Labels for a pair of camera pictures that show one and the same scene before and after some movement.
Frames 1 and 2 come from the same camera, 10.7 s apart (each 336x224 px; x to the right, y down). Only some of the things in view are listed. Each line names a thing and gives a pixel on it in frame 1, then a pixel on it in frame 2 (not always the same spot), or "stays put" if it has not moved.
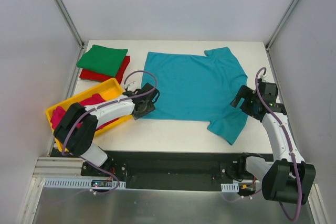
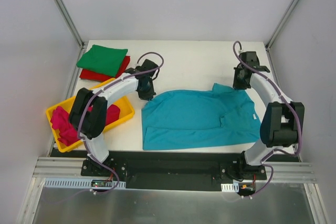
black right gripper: x=243 y=99 to x=238 y=85
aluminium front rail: x=58 y=167 stays put
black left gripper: x=146 y=111 to x=146 y=94
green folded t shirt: x=104 y=60 stays put
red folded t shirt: x=90 y=75 stays put
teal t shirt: x=198 y=87 to x=188 y=118
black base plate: x=170 y=170 stays put
